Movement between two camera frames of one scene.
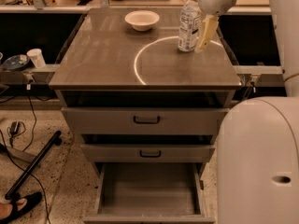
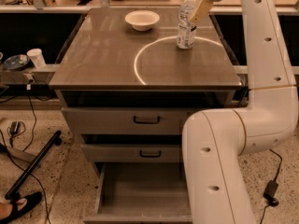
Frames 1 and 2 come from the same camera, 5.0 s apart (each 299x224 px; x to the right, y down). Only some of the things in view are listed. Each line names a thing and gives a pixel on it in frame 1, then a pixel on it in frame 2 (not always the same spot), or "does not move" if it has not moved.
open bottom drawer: (149, 193) does not move
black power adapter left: (14, 127) does not move
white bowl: (142, 20) does not move
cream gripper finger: (210, 24) → (202, 9)
